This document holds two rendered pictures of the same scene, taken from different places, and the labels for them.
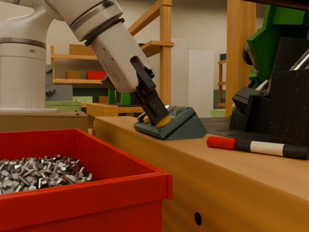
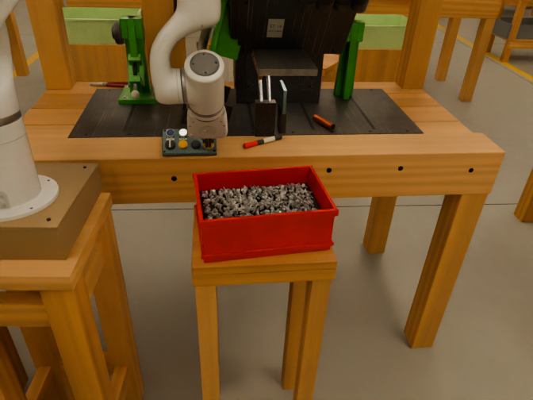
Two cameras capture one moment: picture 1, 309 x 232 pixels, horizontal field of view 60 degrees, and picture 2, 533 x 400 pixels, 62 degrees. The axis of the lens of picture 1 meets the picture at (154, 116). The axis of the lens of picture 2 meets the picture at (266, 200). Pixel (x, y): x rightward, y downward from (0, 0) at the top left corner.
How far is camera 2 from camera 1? 1.16 m
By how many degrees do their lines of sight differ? 76
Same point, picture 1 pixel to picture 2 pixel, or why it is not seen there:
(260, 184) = (300, 156)
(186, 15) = not seen: outside the picture
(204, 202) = not seen: hidden behind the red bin
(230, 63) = (40, 20)
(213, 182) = (275, 163)
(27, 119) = (81, 196)
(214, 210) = not seen: hidden behind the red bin
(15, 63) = (23, 145)
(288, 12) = (227, 50)
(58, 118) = (90, 179)
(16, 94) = (33, 180)
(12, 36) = (10, 113)
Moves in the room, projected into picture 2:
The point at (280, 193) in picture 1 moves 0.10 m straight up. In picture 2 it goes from (307, 156) to (310, 124)
